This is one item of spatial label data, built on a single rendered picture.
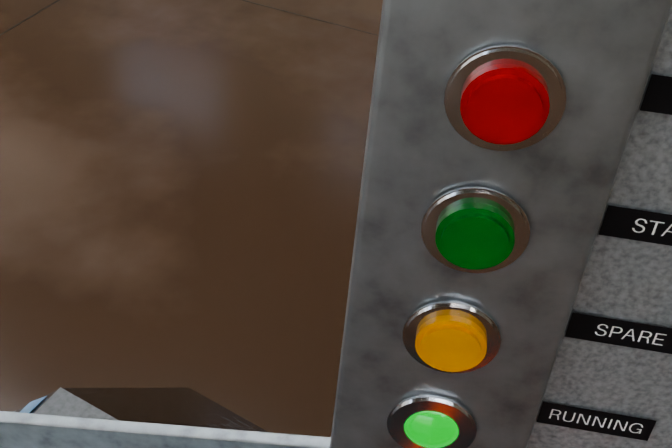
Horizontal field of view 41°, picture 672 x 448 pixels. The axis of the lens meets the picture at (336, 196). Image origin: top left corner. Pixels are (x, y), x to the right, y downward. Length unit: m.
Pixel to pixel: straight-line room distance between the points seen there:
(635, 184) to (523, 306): 0.06
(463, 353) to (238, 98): 2.81
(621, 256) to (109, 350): 1.95
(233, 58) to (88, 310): 1.36
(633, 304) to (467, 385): 0.07
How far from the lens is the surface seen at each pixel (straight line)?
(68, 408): 1.03
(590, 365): 0.37
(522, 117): 0.27
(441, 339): 0.33
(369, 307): 0.33
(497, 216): 0.29
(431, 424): 0.37
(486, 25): 0.26
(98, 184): 2.72
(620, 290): 0.35
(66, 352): 2.23
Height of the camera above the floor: 1.61
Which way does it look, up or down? 37 degrees down
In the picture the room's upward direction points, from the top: 6 degrees clockwise
